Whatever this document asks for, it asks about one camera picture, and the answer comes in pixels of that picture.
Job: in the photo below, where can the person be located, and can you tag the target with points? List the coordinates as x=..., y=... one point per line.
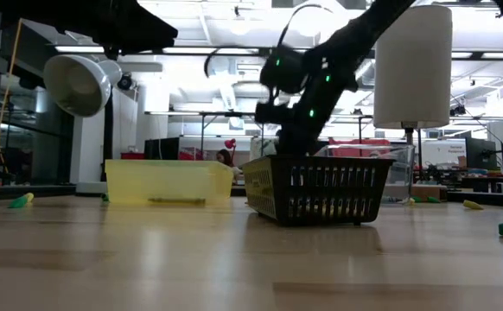
x=225, y=157

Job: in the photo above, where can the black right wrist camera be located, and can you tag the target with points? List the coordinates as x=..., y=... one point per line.
x=284, y=69

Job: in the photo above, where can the red box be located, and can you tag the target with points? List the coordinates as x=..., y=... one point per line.
x=132, y=156

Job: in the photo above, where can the yellow crayon piece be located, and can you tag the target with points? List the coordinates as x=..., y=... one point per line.
x=29, y=196
x=473, y=205

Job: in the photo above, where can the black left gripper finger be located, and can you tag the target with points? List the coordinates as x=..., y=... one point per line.
x=148, y=26

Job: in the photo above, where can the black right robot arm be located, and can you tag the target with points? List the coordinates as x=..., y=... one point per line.
x=364, y=30

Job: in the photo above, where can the clear plastic bin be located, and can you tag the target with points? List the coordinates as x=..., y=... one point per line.
x=403, y=173

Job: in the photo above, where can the cardboard box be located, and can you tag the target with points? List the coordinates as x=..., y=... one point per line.
x=428, y=193

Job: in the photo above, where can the black ceiling spotlight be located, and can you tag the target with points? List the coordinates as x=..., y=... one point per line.
x=125, y=81

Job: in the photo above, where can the black metal frame stand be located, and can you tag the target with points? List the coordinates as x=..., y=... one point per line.
x=230, y=114

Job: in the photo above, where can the yellow plastic bin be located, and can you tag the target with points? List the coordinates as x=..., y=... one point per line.
x=169, y=179

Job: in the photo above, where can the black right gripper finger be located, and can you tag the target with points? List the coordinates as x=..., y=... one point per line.
x=286, y=144
x=307, y=144

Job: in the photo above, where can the red plastic crate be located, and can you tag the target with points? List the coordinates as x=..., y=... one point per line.
x=359, y=149

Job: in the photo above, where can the white gooseneck desk lamp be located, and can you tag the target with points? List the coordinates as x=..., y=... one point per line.
x=78, y=84

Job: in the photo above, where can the white patterned bag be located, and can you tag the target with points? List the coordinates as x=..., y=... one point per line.
x=262, y=147

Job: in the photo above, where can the black plastic basket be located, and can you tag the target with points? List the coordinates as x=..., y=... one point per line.
x=284, y=190

